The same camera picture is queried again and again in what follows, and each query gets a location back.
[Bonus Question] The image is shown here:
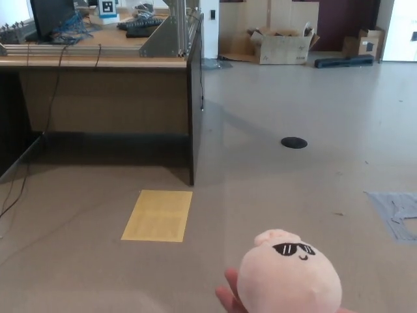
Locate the person's bare hand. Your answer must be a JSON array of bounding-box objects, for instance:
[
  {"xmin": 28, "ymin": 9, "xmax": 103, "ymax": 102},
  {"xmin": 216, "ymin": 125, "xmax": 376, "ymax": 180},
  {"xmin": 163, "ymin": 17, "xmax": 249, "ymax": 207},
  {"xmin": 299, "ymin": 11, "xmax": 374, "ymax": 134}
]
[{"xmin": 214, "ymin": 267, "xmax": 361, "ymax": 313}]

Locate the pink plush dumpling with sunglasses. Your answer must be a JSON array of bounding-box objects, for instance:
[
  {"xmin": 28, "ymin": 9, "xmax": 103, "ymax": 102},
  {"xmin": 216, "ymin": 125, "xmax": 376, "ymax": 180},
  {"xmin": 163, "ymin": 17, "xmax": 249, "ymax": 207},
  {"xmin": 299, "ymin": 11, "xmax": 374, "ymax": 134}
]
[{"xmin": 236, "ymin": 229, "xmax": 343, "ymax": 309}]

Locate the yellow paper sheet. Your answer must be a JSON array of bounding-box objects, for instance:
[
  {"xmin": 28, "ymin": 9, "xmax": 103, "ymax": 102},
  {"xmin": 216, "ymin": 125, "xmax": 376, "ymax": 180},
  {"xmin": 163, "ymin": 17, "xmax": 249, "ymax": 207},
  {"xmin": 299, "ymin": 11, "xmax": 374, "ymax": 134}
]
[{"xmin": 121, "ymin": 190, "xmax": 194, "ymax": 243}]

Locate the black round floor cap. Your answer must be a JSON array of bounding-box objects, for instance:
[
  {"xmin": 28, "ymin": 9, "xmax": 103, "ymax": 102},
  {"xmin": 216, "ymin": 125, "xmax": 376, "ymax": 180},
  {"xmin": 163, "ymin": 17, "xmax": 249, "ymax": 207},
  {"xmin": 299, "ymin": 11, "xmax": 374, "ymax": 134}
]
[{"xmin": 280, "ymin": 136, "xmax": 309, "ymax": 150}]

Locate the grey tape patch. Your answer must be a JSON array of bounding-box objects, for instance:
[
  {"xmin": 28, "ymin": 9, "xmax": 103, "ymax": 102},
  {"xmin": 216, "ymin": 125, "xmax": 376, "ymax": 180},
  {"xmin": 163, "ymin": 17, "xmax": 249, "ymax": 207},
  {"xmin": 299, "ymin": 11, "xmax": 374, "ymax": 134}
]
[{"xmin": 364, "ymin": 190, "xmax": 417, "ymax": 246}]

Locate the wooden desk with dark sides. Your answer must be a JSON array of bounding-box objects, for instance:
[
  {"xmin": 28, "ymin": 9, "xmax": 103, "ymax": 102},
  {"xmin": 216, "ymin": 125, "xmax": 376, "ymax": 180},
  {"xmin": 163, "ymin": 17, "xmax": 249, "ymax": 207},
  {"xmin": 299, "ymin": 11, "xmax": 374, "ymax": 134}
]
[{"xmin": 0, "ymin": 12, "xmax": 205, "ymax": 187}]

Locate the flat cardboard sheet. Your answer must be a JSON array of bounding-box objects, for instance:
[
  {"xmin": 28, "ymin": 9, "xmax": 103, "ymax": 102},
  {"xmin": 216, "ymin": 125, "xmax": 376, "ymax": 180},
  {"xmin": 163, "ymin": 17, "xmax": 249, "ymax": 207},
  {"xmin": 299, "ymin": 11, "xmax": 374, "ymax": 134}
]
[{"xmin": 218, "ymin": 52, "xmax": 261, "ymax": 63}]

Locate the large open cardboard box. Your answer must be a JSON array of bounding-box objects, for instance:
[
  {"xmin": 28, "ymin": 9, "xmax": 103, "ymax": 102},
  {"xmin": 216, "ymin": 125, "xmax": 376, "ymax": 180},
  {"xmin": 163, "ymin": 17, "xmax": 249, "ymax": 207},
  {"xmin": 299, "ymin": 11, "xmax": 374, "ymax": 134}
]
[{"xmin": 248, "ymin": 22, "xmax": 321, "ymax": 65}]

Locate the black flat device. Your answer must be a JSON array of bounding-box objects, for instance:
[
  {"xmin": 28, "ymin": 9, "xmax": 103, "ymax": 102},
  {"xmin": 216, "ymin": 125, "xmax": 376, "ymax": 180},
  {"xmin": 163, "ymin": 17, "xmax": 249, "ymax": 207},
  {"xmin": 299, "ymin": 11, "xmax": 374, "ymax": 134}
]
[{"xmin": 125, "ymin": 25, "xmax": 161, "ymax": 38}]

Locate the small cardboard box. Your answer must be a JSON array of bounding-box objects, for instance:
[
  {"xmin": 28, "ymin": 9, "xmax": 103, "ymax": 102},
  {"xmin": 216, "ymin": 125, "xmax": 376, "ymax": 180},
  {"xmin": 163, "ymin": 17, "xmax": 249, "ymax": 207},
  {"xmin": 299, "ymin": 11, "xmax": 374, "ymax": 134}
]
[{"xmin": 341, "ymin": 26, "xmax": 386, "ymax": 61}]

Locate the black keyboard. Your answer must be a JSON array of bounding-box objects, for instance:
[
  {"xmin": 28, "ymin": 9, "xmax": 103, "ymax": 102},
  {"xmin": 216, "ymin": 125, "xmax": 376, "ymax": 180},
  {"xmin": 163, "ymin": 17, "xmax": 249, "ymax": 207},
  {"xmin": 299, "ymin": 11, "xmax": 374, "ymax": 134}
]
[{"xmin": 116, "ymin": 18, "xmax": 164, "ymax": 31}]

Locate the white box with fiducial tag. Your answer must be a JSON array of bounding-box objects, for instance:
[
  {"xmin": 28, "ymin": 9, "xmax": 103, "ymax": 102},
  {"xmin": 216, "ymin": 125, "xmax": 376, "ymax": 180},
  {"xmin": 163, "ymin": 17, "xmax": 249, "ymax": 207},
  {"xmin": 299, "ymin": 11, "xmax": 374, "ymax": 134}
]
[{"xmin": 96, "ymin": 0, "xmax": 121, "ymax": 25}]

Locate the white door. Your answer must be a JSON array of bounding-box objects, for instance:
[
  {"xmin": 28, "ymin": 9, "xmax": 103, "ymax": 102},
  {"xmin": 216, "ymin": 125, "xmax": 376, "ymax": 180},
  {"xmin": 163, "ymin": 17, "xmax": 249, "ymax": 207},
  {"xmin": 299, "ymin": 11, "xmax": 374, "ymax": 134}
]
[{"xmin": 381, "ymin": 0, "xmax": 417, "ymax": 63}]

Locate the black computer monitor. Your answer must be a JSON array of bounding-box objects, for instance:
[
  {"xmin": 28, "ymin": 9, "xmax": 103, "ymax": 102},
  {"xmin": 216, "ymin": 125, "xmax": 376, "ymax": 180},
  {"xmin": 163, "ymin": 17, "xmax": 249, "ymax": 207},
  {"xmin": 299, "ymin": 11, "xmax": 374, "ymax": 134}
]
[{"xmin": 25, "ymin": 0, "xmax": 76, "ymax": 42}]

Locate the grey spiked metal rack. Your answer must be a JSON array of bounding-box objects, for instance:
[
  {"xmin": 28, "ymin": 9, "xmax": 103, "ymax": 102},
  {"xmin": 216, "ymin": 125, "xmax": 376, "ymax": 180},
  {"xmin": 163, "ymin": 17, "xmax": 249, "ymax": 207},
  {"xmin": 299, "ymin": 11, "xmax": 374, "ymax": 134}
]
[{"xmin": 0, "ymin": 21, "xmax": 35, "ymax": 45}]

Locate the thin black cable with plug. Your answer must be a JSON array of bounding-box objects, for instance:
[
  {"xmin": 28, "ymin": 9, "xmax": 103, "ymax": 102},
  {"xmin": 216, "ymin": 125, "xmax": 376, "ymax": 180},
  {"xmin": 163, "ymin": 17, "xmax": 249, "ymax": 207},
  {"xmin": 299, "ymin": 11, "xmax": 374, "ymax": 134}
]
[{"xmin": 196, "ymin": 9, "xmax": 206, "ymax": 112}]

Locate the long black hanging cable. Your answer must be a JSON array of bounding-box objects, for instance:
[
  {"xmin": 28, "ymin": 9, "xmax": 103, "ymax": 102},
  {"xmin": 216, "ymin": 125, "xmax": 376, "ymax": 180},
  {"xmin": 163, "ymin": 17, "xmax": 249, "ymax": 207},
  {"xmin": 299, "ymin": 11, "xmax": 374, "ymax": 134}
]
[{"xmin": 0, "ymin": 44, "xmax": 71, "ymax": 219}]

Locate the blue cable bundle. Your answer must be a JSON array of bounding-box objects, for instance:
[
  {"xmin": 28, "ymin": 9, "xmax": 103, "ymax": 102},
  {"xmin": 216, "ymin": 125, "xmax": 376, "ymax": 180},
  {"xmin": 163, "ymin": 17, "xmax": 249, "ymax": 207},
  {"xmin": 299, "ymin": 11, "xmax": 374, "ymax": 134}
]
[{"xmin": 51, "ymin": 5, "xmax": 106, "ymax": 42}]

